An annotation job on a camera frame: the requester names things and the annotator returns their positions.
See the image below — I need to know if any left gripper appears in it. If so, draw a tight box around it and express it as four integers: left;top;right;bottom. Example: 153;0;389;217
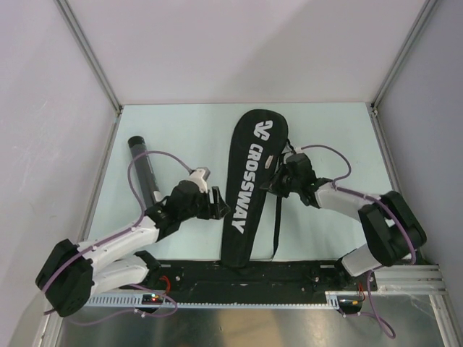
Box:
179;187;229;222

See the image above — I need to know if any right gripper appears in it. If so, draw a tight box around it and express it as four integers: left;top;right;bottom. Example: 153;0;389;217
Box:
260;163;301;198

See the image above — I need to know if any black racket bag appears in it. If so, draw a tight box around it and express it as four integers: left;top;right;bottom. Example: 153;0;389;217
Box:
220;109;289;268

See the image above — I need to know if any black shuttlecock tube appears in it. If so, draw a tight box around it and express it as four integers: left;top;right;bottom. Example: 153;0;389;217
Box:
127;135;163;209

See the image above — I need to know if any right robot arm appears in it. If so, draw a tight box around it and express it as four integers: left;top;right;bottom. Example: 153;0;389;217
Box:
261;153;427;290

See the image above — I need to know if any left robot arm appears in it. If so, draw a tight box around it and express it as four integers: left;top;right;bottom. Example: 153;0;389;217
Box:
35;180;230;317

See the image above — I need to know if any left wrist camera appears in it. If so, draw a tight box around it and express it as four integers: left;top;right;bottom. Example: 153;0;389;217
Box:
187;167;211;193

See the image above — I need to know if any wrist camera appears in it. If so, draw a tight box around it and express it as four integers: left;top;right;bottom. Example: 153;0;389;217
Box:
187;167;211;193
287;145;304;154

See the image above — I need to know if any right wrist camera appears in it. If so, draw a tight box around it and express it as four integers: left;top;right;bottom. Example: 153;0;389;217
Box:
287;145;304;154

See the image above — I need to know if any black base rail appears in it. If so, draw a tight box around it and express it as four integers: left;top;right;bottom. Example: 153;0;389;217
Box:
141;260;366;298

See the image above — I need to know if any white slotted cable duct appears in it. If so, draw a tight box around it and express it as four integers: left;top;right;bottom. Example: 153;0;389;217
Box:
85;287;365;309

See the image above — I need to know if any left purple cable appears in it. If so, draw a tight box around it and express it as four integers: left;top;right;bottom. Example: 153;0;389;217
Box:
41;150;198;315

